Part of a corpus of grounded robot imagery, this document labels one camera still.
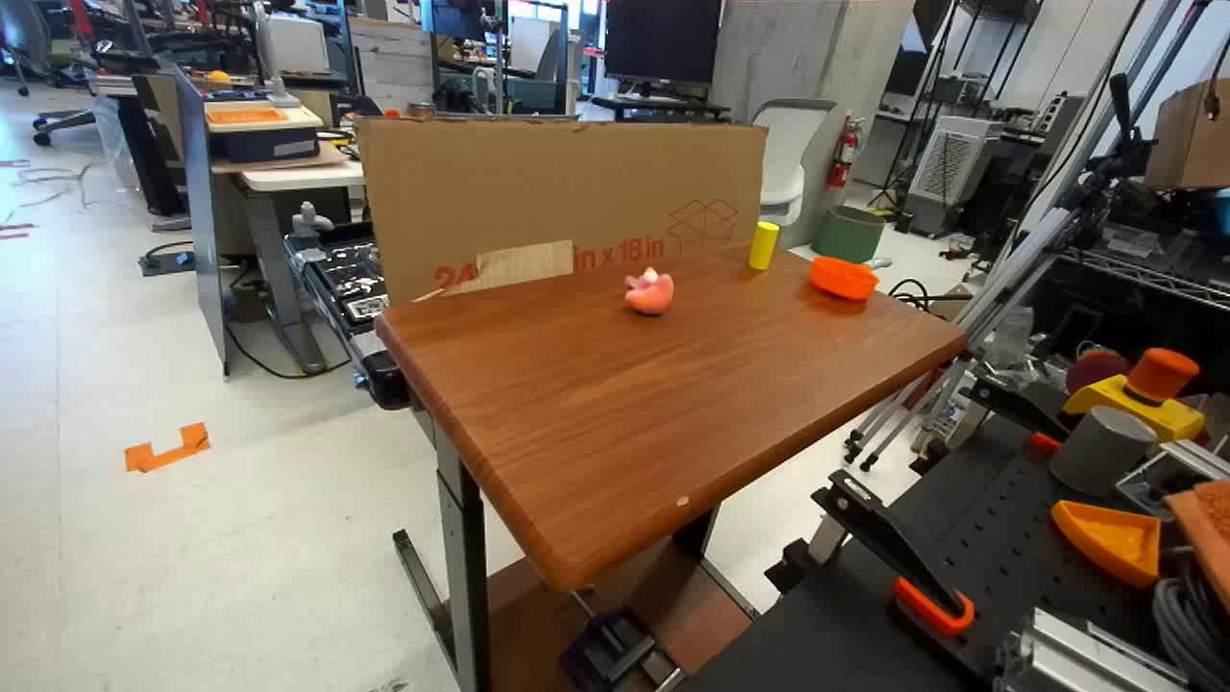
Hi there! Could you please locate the pink toy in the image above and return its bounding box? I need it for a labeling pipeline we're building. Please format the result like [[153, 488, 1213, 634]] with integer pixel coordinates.
[[624, 266, 682, 320]]

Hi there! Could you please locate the brown cardboard panel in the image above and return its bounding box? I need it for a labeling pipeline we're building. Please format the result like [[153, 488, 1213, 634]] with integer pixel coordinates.
[[353, 114, 771, 306]]

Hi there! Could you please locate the yellow cylinder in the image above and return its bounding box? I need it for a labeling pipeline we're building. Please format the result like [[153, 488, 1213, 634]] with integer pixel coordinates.
[[746, 214, 785, 275]]

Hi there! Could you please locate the orange bowl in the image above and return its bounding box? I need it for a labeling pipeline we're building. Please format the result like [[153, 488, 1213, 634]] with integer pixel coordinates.
[[805, 255, 885, 306]]

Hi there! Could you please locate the green bin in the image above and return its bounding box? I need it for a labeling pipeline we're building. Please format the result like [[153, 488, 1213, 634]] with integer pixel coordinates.
[[810, 202, 892, 268]]

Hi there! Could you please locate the white chair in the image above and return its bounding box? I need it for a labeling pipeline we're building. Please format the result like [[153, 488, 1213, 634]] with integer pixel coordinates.
[[749, 97, 837, 236]]

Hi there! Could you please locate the black equipment rack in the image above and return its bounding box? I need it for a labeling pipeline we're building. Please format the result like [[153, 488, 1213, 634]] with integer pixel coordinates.
[[282, 200, 416, 414]]

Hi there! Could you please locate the red fire extinguisher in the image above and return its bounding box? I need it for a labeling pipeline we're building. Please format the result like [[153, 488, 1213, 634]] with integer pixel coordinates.
[[823, 114, 864, 196]]

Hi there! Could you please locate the black table foot clamp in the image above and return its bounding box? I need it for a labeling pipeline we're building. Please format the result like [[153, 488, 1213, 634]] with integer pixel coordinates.
[[557, 587, 687, 692]]

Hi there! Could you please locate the black monitor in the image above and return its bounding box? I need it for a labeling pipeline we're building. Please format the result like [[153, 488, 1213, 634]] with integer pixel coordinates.
[[599, 0, 726, 91]]

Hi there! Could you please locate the grey desk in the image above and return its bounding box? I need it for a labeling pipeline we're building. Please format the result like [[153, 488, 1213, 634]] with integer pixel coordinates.
[[168, 68, 368, 379]]

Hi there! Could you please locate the black perforated board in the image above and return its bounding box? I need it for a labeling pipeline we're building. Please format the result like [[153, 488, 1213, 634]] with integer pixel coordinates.
[[677, 411, 1230, 692]]

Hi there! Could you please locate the silver tripod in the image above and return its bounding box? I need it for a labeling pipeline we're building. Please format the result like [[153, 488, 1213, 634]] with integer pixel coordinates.
[[844, 0, 1216, 475]]

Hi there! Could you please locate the dark box orange top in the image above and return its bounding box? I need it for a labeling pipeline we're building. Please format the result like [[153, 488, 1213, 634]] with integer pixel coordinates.
[[202, 97, 327, 166]]

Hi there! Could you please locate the orange floor marker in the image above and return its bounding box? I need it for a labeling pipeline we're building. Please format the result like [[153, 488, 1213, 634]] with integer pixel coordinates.
[[120, 420, 214, 475]]

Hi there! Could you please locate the dark red ball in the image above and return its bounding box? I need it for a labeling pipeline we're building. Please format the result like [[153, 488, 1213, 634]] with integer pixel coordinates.
[[1066, 342, 1133, 395]]

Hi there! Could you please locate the grey cylinder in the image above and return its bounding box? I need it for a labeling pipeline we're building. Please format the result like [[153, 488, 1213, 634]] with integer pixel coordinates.
[[1046, 402, 1165, 503]]

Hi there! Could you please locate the yellow block orange cap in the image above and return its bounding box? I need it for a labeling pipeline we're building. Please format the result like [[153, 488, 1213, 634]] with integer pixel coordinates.
[[1059, 342, 1213, 447]]

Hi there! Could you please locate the orange wedge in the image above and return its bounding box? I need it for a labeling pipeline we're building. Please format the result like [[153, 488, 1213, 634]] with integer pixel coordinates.
[[1046, 496, 1165, 591]]

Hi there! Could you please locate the aluminium extrusion bar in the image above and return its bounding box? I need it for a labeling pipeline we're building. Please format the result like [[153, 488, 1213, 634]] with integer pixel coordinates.
[[992, 602, 1197, 692]]

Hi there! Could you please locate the brown cardboard box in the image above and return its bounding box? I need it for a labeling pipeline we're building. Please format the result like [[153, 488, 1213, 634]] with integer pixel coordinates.
[[1143, 75, 1230, 196]]

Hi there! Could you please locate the orange flat plate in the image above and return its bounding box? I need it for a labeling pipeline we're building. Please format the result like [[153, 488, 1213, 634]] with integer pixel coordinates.
[[1165, 475, 1230, 616]]

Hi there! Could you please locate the black table frame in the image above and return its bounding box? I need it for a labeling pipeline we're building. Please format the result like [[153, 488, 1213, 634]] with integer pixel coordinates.
[[387, 406, 498, 692]]

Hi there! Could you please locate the black clamp orange handle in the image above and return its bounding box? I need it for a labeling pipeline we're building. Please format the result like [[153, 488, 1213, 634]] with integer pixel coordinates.
[[810, 466, 979, 644]]

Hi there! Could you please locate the grey cable coil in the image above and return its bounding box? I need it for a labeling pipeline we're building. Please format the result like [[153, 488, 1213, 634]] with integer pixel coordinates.
[[1151, 562, 1230, 692]]

